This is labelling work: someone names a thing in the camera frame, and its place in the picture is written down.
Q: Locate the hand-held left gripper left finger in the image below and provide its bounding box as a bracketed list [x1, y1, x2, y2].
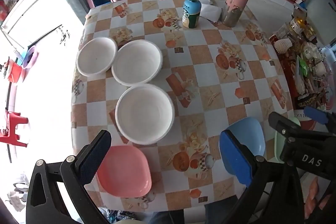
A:
[25, 130, 113, 224]

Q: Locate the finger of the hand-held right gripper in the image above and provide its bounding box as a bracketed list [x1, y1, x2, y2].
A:
[268, 112, 306, 141]
[304, 105, 336, 135]

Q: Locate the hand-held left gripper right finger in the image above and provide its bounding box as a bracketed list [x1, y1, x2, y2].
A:
[219, 130, 313, 224]

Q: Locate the light green plastic plate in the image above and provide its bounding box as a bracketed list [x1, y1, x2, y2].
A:
[274, 118, 301, 163]

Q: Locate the light blue plastic plate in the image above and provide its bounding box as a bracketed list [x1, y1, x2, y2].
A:
[227, 117, 266, 159]

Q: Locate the pink plastic plate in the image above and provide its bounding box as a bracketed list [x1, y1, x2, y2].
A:
[97, 146, 152, 198]

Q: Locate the white foam bowl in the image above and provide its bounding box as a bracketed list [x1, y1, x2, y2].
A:
[111, 40, 163, 87]
[115, 84, 176, 145]
[76, 36, 118, 77]

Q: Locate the person's right hand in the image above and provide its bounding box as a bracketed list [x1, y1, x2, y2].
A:
[306, 176, 334, 216]

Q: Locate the fruit in white foam net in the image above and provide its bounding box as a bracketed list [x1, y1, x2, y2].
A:
[273, 39, 293, 53]

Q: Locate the pair of shoes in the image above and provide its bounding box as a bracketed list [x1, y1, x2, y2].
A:
[7, 182, 28, 212]

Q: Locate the red plastic stool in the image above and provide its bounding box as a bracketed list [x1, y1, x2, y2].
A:
[0, 109, 29, 147]

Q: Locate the golden jar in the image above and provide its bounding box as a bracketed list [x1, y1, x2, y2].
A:
[290, 14, 315, 36]

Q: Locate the checkered tablecloth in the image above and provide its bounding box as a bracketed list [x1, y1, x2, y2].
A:
[71, 0, 295, 217]

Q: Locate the white refrigerator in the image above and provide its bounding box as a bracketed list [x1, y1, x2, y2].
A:
[304, 0, 336, 49]

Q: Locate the red plastic bucket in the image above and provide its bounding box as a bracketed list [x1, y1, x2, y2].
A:
[7, 57, 23, 83]

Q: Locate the purple plastic basin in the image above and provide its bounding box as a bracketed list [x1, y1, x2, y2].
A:
[22, 46, 40, 68]

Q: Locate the white tissue paper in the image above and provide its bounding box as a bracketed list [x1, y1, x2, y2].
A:
[198, 0, 223, 23]

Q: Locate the green capped drink bottle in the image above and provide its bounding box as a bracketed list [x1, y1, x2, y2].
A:
[182, 0, 202, 29]

